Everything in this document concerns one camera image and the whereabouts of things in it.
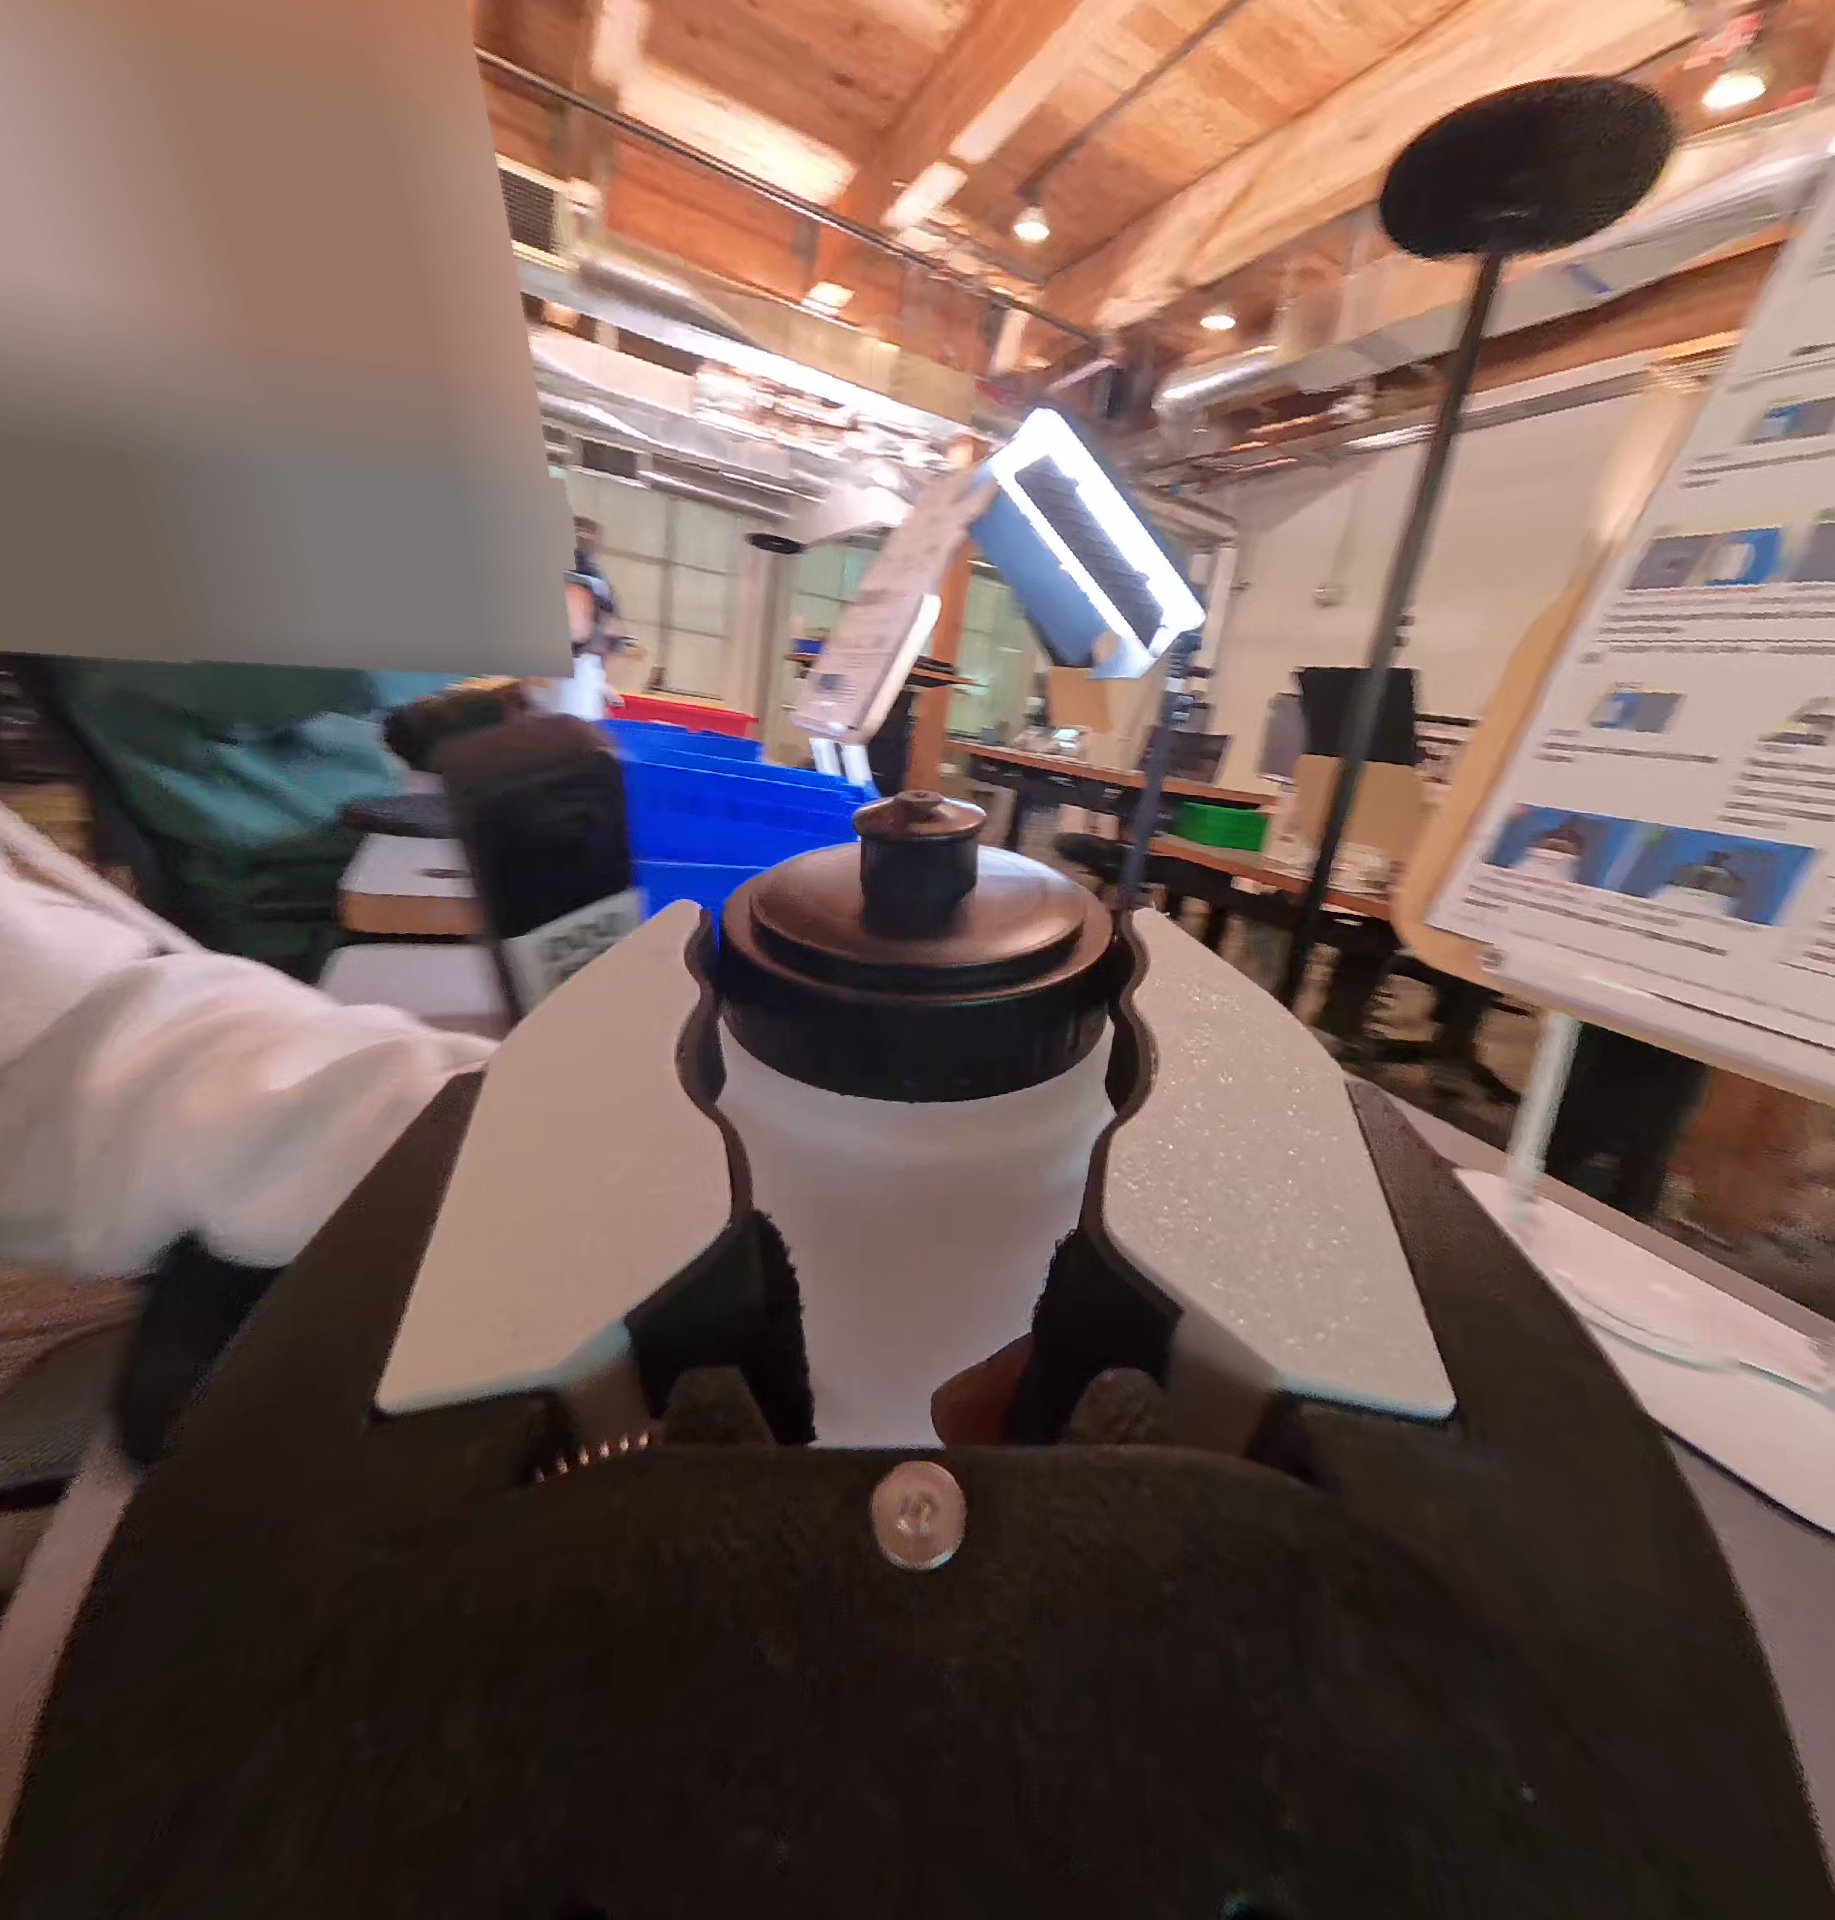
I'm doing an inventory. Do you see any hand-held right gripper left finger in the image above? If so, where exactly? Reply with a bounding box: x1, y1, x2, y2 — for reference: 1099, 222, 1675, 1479
377, 900, 741, 1420

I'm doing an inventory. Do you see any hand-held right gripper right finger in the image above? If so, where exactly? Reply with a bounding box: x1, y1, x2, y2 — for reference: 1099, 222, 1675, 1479
1085, 904, 1459, 1424

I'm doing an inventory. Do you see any blue plastic bin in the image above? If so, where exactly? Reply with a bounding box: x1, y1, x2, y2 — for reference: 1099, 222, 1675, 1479
631, 805, 883, 953
601, 716, 769, 763
623, 753, 865, 820

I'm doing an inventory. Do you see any white plastic bottle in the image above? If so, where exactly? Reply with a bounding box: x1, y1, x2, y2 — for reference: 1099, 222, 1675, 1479
713, 1025, 1121, 1450

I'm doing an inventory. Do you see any black bottle lid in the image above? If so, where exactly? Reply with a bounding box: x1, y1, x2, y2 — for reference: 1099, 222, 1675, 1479
713, 790, 1117, 1103

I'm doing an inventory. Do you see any person's left forearm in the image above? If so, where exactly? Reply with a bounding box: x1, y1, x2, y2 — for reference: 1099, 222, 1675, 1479
0, 771, 501, 1280

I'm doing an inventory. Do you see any person's right hand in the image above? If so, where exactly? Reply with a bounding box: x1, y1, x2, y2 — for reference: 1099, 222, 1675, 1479
929, 1332, 1035, 1445

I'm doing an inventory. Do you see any wooden instruction board stand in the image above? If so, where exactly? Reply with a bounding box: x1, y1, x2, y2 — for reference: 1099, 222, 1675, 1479
1393, 150, 1835, 1554
785, 464, 997, 747

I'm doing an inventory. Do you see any cardboard sheet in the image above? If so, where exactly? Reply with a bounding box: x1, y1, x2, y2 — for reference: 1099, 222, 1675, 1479
1283, 750, 1431, 875

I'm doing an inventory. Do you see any long wooden table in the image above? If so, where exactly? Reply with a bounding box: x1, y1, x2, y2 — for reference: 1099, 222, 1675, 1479
947, 734, 1279, 812

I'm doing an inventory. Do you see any black monitor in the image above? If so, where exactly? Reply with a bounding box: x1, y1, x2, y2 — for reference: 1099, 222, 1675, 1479
1295, 663, 1421, 770

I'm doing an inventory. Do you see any studio light panel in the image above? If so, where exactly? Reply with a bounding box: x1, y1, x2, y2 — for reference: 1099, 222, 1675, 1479
969, 407, 1207, 679

